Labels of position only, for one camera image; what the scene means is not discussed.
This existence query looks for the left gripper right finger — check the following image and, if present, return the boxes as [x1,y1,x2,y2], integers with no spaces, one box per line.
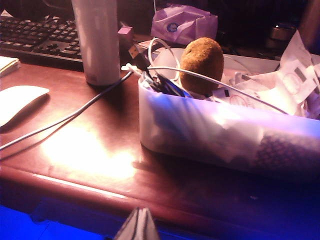
[136,206,161,240]

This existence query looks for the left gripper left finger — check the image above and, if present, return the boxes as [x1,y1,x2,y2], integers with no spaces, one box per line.
[113,206,144,240]

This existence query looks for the translucent plastic storage box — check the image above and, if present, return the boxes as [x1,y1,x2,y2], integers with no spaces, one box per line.
[138,47,320,181]

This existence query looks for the brown fuzzy kiwi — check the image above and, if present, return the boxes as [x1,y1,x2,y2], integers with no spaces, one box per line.
[179,37,225,97]

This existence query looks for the checkered patterned pouch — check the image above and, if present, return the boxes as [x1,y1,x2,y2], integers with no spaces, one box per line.
[254,134,320,173]

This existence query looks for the white computer mouse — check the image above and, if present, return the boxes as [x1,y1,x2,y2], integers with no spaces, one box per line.
[0,85,51,128]

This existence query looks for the white tumbler with black lid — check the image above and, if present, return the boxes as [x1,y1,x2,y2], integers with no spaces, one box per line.
[71,0,122,87]

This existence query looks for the small pink cube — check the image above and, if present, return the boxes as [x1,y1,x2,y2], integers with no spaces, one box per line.
[117,26,134,43]

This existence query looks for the crumpled white printed papers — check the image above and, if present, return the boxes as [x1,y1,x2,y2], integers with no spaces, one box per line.
[212,31,320,118]

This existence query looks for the white notepad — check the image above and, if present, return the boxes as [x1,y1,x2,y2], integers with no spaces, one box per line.
[0,56,21,77]

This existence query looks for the crumpled bag with logo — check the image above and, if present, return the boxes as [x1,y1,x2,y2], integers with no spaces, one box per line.
[151,4,218,46]

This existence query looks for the black computer keyboard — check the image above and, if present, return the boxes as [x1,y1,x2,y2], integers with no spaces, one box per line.
[0,14,83,63]

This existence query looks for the small metal cup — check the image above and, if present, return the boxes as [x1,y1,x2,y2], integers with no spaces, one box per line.
[266,23,297,48]

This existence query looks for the brown metal bottle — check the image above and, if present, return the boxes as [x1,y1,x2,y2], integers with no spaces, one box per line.
[298,0,320,52]

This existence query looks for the grey cable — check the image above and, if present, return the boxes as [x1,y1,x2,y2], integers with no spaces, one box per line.
[0,71,135,161]

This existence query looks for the white cable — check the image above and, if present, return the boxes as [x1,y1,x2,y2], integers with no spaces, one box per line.
[146,37,289,115]

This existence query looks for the black USB cable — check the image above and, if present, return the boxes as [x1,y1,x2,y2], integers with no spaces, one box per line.
[128,43,187,98]

